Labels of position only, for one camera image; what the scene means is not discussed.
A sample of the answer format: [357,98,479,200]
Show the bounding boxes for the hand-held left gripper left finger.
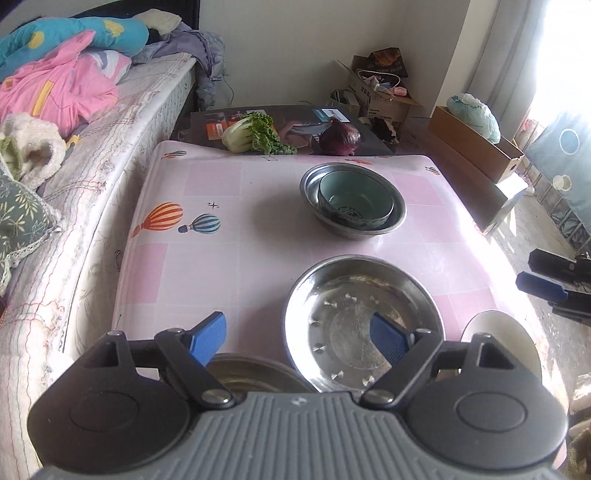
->
[88,311,236,410]

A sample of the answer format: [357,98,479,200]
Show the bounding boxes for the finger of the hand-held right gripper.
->
[516,271,591,324]
[529,249,579,278]

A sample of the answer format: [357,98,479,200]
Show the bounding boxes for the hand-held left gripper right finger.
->
[360,312,514,410]

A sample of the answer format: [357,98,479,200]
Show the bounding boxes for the white ceramic plate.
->
[462,310,544,384]

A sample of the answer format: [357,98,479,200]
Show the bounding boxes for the large steel plate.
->
[208,353,305,396]

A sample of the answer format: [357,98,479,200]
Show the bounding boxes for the medium steel plate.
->
[283,255,446,393]

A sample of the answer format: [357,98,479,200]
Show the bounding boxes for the large steel bowl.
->
[300,162,407,238]

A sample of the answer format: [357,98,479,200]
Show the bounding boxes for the teal ceramic bowl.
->
[318,171,394,230]

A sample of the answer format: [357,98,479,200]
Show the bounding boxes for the pink printed tablecloth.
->
[110,140,568,402]

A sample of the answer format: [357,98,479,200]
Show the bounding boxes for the blue panel with circles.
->
[526,111,591,200]

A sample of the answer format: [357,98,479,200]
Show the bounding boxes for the brown wooden bench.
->
[397,117,531,234]

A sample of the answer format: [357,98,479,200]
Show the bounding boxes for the long cardboard box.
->
[427,105,525,184]

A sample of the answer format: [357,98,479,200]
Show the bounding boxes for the white green plastic bag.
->
[445,92,502,144]

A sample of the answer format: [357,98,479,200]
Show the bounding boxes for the bok choy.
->
[222,113,298,155]

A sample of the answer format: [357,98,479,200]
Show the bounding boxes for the purple cabbage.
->
[320,117,362,157]

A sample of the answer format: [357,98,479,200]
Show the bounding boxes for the light window curtain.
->
[466,0,555,99]

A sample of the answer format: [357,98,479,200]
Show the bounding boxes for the green leaf print pillow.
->
[0,170,63,296]

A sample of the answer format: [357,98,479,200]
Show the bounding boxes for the open cardboard box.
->
[336,55,424,136]

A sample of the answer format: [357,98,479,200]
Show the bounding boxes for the white fleece cloth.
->
[0,113,68,188]

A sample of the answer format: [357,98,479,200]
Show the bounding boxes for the dark paper bag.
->
[367,47,410,78]

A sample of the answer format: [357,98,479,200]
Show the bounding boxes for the grey purple clothes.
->
[134,25,232,112]

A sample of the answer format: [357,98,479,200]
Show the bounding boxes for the pink blanket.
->
[0,30,132,139]

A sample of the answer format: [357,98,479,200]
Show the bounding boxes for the blue blanket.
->
[0,16,149,70]

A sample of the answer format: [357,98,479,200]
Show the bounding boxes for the cream cloth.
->
[134,9,184,33]

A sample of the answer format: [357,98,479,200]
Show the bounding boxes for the black headboard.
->
[69,0,201,29]

